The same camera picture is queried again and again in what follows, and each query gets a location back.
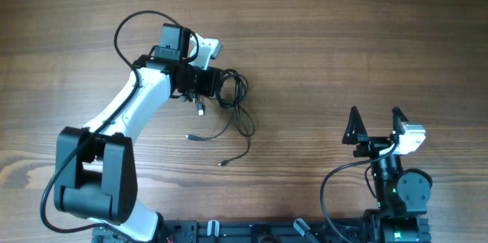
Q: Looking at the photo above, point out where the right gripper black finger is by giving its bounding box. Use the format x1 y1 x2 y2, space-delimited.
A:
342 106 368 145
392 107 409 135

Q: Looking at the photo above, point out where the thin black micro USB cable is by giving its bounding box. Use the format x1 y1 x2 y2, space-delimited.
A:
185 94 255 168

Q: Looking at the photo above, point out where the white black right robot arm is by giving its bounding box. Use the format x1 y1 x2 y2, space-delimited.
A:
342 107 433 243

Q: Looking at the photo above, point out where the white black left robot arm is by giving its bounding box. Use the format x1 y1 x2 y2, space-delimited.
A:
45 24 222 242

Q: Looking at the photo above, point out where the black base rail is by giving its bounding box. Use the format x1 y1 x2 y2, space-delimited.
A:
91 218 432 243

